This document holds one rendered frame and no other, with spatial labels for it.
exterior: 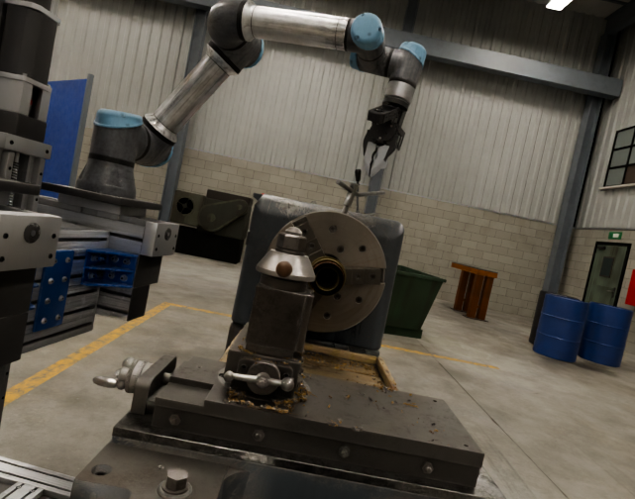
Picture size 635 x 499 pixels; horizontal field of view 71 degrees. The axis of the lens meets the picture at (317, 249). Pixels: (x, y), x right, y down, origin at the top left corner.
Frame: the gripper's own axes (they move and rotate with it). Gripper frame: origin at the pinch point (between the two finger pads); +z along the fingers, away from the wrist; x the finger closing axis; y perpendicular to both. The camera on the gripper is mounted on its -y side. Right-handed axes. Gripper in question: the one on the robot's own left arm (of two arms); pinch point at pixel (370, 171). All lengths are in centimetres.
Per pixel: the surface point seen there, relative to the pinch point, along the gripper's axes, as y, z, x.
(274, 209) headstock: -1.8, 17.6, 23.6
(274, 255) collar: -63, 24, -17
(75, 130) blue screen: 223, 0, 449
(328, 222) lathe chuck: -9.1, 16.5, 2.8
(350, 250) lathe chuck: -5.7, 21.7, -4.0
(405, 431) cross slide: -57, 39, -38
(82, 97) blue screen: 220, -37, 450
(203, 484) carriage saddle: -73, 47, -23
